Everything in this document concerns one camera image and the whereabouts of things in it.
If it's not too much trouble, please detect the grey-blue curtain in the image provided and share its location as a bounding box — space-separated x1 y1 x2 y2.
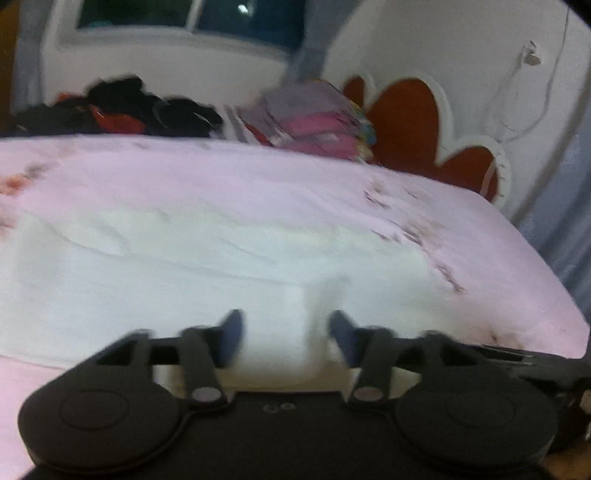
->
11 0 54 109
279 0 335 90
517 111 591 282

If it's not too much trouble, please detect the red and white headboard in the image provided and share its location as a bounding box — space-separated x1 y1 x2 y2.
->
339 69 511 208

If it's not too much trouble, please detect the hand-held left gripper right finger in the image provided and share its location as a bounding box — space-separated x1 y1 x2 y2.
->
327 309 486 412

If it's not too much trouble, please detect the pink floral bed sheet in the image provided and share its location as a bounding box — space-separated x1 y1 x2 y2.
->
0 136 591 480

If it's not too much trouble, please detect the striped cloth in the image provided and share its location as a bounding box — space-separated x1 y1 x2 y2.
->
224 104 271 146

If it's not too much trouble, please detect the white hanging cable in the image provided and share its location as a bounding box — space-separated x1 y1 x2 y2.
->
492 7 571 139

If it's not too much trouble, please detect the white small garment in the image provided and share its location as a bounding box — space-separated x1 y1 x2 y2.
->
0 205 458 386

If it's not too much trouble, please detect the stack of folded clothes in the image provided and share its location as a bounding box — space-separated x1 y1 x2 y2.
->
247 78 370 162

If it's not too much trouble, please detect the colourful printed cloth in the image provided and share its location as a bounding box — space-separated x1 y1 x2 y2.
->
346 99 377 162

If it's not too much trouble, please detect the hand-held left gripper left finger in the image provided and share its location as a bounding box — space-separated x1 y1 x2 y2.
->
95 309 244 412

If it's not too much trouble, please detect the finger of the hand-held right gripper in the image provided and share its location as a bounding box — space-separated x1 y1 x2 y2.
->
471 344 555 377

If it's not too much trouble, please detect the window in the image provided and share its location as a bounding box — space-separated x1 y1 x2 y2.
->
58 0 310 61

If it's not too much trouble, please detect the pile of dark clothes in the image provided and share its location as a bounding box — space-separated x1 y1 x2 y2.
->
11 76 225 139

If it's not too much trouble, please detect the white wall hook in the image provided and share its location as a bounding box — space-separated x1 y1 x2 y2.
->
519 41 543 66

